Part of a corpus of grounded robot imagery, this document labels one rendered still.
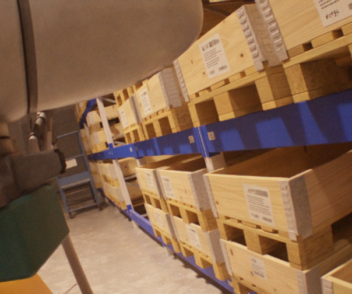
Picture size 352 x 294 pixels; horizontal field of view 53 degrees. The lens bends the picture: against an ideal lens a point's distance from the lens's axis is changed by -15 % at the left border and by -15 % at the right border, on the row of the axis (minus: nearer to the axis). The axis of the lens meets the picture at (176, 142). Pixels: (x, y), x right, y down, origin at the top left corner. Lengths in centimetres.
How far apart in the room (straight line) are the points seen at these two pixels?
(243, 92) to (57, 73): 122
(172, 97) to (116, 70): 178
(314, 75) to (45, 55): 84
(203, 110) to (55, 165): 154
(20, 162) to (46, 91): 7
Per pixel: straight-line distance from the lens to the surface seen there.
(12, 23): 35
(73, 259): 145
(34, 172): 35
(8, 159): 35
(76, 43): 36
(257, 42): 122
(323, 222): 135
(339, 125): 106
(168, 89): 217
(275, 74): 123
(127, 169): 597
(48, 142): 139
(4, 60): 34
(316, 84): 108
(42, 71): 36
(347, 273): 133
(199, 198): 218
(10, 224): 30
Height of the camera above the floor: 120
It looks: 2 degrees down
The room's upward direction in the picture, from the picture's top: 16 degrees counter-clockwise
